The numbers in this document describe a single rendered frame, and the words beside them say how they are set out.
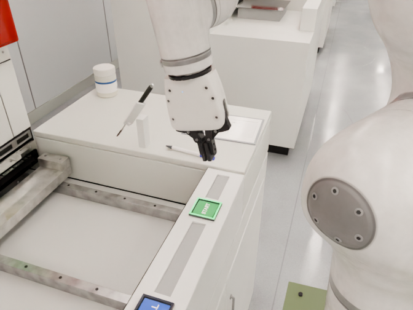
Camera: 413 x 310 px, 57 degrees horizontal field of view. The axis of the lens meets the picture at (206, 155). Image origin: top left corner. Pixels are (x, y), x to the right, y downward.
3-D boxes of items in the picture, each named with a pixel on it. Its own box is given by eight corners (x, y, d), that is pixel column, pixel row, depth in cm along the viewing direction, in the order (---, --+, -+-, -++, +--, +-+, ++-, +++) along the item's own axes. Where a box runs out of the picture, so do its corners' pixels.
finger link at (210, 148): (200, 130, 68) (207, 162, 71) (216, 130, 67) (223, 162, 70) (205, 122, 70) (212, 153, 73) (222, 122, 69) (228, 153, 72)
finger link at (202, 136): (182, 131, 69) (190, 162, 72) (199, 130, 68) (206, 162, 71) (189, 123, 72) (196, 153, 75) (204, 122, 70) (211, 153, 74)
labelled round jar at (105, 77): (93, 96, 126) (88, 69, 121) (104, 88, 132) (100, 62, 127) (111, 99, 125) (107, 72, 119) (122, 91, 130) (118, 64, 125)
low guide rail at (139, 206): (34, 187, 109) (31, 178, 107) (39, 182, 111) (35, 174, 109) (196, 227, 95) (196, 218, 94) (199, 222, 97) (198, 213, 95)
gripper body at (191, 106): (152, 75, 62) (168, 135, 68) (209, 69, 59) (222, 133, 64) (170, 60, 68) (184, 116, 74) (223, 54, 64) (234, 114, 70)
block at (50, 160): (39, 166, 107) (37, 157, 106) (47, 160, 110) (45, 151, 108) (62, 171, 105) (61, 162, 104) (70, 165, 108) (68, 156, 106)
